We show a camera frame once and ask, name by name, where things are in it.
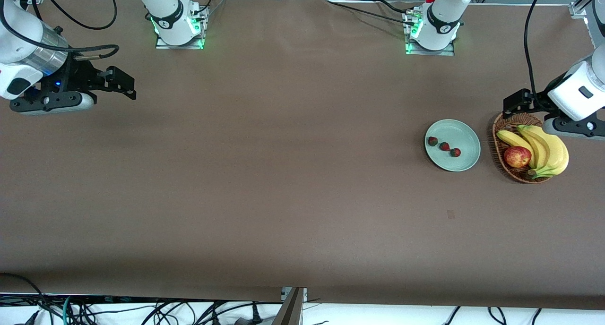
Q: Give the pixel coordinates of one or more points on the brown wooden post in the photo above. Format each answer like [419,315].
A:
[289,311]

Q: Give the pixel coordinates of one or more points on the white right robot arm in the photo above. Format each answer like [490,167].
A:
[165,13]

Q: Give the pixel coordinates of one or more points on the brown table cover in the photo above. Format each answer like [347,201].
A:
[283,103]

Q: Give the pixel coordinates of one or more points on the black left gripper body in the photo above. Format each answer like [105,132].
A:
[537,101]

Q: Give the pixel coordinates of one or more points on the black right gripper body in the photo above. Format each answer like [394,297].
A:
[78,73]

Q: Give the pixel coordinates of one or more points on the brown wicker basket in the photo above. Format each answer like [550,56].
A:
[517,175]

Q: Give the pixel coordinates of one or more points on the mint green round plate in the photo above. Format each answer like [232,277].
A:
[461,131]

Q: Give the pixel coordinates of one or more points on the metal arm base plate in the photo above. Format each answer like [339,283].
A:
[182,47]
[411,51]

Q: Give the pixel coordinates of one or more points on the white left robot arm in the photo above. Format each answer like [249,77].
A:
[572,100]

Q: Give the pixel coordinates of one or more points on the red strawberry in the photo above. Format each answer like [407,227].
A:
[444,146]
[432,141]
[455,152]

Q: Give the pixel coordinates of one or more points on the yellow banana bunch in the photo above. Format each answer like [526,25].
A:
[550,150]

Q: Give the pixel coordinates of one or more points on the red apple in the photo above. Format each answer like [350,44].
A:
[517,157]

